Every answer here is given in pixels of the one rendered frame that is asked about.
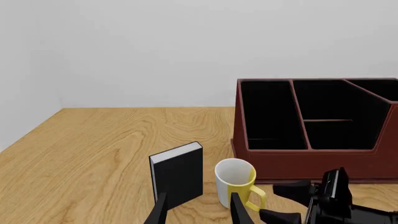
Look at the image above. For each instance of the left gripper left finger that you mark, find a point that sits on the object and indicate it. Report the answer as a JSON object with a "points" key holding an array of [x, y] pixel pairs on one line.
{"points": [[159, 212]]}

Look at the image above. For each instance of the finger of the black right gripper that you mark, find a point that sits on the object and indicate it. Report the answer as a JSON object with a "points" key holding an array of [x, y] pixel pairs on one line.
{"points": [[293, 190], [283, 218]]}

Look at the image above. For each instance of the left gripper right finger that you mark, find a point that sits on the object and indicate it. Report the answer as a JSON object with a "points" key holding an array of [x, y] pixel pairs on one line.
{"points": [[238, 212]]}

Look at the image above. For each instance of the red-brown desk caddy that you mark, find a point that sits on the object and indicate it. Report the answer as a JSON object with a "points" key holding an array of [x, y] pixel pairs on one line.
{"points": [[311, 163]]}

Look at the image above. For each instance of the yellow and white mug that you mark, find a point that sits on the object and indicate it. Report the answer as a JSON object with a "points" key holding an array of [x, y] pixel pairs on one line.
{"points": [[233, 177]]}

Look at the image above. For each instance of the black book with white pages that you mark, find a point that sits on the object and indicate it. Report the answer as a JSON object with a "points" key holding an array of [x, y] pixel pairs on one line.
{"points": [[178, 177]]}

